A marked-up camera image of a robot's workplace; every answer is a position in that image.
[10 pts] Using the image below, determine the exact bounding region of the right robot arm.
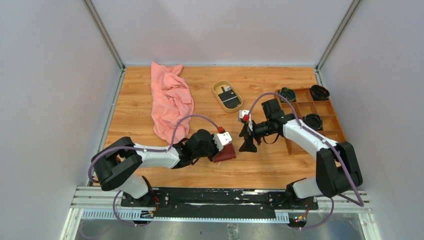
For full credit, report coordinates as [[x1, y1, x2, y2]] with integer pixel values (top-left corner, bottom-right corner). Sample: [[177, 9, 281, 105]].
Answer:
[[238, 99, 363, 209]]

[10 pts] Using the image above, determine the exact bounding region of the black round cap top right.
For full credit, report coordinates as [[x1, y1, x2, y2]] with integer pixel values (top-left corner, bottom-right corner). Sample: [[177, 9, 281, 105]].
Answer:
[[309, 85, 330, 101]]

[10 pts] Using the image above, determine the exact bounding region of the red leather card holder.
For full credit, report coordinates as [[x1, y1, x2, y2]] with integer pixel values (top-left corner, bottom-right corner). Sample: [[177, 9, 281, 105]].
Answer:
[[212, 143, 237, 163]]

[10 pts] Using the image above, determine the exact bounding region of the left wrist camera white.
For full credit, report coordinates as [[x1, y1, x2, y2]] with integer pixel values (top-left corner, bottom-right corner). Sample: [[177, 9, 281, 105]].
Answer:
[[213, 131, 232, 151]]

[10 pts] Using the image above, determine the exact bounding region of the black credit card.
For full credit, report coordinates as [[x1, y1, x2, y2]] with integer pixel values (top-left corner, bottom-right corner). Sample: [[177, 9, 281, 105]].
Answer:
[[218, 91, 241, 109]]

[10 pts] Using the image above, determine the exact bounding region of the pink cloth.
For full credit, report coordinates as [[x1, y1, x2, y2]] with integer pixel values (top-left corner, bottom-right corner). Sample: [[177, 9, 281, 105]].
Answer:
[[150, 62, 195, 144]]

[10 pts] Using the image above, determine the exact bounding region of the yellow oval tray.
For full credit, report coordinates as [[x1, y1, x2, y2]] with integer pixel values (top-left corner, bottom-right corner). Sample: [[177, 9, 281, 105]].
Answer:
[[212, 80, 243, 114]]

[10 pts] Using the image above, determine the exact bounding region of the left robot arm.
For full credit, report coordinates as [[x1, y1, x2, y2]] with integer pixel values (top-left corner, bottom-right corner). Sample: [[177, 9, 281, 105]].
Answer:
[[88, 129, 236, 207]]

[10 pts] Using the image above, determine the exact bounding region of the black green round cap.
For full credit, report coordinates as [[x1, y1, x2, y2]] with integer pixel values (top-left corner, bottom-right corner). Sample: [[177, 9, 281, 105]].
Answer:
[[278, 87, 296, 103]]

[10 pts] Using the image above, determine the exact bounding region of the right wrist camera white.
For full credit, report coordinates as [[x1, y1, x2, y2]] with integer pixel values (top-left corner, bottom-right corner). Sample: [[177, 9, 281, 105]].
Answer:
[[238, 110, 253, 131]]

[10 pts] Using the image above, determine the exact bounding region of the brown compartment organizer tray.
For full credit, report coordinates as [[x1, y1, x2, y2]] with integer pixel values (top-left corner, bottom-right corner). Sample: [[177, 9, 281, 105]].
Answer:
[[283, 87, 347, 143]]

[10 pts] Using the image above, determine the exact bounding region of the aluminium frame rail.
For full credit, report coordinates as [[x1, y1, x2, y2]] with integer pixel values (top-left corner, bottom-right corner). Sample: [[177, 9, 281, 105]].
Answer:
[[70, 186, 373, 224]]

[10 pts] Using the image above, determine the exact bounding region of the black round cap middle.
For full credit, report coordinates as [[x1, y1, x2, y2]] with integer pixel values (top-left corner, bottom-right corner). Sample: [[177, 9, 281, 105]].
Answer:
[[302, 113, 324, 131]]

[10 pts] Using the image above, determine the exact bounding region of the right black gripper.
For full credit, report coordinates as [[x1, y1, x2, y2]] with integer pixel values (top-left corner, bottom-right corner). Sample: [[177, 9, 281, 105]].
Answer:
[[239, 119, 273, 153]]

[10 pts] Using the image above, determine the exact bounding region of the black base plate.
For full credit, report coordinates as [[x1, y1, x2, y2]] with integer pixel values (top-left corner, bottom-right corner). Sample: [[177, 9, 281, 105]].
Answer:
[[120, 187, 318, 219]]

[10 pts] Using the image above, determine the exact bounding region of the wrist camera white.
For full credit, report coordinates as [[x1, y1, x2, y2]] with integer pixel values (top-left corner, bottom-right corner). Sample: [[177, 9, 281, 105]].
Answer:
[[213, 131, 232, 151], [238, 110, 253, 131]]

